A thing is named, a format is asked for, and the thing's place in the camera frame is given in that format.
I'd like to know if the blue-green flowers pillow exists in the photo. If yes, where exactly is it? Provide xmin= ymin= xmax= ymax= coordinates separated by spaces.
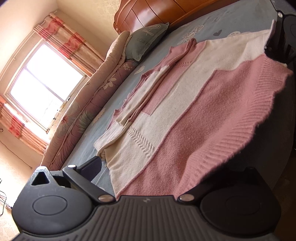
xmin=125 ymin=23 xmax=169 ymax=62

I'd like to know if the orange wooden headboard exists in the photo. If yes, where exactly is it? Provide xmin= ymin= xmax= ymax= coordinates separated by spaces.
xmin=113 ymin=0 xmax=237 ymax=34

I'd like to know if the blue floral bed sheet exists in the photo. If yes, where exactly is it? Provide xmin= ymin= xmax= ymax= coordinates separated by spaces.
xmin=63 ymin=1 xmax=277 ymax=196

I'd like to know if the pink floral folded quilt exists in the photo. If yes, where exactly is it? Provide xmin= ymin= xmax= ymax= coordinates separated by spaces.
xmin=41 ymin=31 xmax=138 ymax=170

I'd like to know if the bright window with frame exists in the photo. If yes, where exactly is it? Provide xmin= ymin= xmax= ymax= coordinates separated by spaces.
xmin=5 ymin=40 xmax=88 ymax=133

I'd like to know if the pink striped curtain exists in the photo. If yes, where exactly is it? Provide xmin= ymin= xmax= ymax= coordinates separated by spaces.
xmin=1 ymin=13 xmax=104 ymax=154

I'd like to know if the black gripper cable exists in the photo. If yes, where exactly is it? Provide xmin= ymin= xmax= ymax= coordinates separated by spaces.
xmin=0 ymin=178 xmax=12 ymax=217

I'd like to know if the pink and cream knit sweater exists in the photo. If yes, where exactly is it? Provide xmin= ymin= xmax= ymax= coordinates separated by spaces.
xmin=94 ymin=26 xmax=292 ymax=197

